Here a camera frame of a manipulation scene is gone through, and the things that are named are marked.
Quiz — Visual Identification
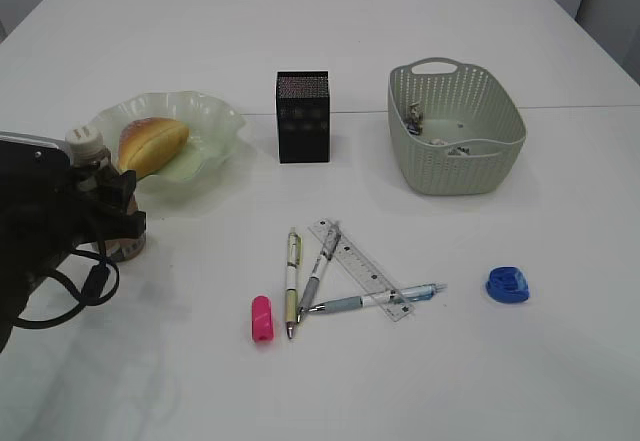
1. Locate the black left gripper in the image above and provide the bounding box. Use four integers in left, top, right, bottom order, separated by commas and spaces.
1, 165, 146, 281

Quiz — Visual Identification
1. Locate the brown coffee drink bottle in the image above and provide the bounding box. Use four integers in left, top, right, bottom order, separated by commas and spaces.
65, 124, 146, 263

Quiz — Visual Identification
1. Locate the golden sugared bread roll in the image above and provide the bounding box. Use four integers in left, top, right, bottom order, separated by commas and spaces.
118, 117, 190, 179

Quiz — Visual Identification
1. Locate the pink highlighter cap eraser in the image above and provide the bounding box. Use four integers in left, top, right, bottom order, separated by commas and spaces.
251, 295, 275, 343

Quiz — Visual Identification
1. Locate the grey grip patterned pen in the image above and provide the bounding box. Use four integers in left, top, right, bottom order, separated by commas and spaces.
296, 220, 341, 324

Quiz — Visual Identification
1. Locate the brown paper ball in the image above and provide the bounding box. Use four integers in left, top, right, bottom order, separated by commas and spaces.
405, 102, 423, 136

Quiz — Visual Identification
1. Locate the white pink paper ball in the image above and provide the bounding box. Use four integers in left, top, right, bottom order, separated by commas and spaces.
429, 138, 470, 156

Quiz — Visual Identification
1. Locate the blue correction tape dispenser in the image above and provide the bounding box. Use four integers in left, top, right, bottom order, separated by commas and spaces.
485, 266, 530, 304

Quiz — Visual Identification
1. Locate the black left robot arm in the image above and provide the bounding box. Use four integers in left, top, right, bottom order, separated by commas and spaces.
1, 166, 146, 344

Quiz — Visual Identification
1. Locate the pale green wavy glass plate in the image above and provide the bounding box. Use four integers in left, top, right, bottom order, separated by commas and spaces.
91, 91, 245, 193

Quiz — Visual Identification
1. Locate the white and beige pen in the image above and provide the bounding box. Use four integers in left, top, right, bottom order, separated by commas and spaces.
285, 227, 301, 340

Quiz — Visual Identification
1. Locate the black square pen holder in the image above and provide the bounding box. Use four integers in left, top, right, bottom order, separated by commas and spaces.
275, 71, 330, 164

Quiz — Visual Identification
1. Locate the blue grey retractable pen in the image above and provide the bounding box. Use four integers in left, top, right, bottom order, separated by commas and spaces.
308, 283, 447, 314

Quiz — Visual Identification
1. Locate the grey-green woven plastic basket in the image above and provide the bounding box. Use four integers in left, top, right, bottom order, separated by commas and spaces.
387, 57, 527, 196

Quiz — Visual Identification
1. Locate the clear plastic ruler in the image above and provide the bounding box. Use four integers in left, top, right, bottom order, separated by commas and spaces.
309, 218, 414, 321

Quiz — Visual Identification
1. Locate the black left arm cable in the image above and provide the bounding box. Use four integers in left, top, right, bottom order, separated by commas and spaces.
12, 245, 121, 332

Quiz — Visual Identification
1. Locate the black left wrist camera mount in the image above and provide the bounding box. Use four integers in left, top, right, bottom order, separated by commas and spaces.
1, 132, 73, 174

